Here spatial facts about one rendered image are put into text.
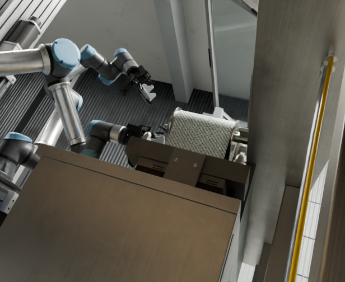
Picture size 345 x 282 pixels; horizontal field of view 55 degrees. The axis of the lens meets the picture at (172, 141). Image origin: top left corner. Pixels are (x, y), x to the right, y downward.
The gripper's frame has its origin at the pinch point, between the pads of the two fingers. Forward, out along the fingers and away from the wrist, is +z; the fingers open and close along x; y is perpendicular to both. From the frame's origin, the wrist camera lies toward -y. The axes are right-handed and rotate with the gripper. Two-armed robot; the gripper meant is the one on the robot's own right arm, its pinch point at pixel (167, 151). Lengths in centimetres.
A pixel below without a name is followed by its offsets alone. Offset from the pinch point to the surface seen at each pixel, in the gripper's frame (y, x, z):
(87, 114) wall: 159, 306, -257
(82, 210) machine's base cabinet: -34.9, -25.9, -8.0
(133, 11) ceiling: 251, 168, -175
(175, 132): 9.1, -0.3, 0.2
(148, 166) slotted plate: -14.5, -18.9, 2.5
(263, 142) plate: 5.1, -15.4, 34.6
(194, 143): 6.3, -0.2, 9.0
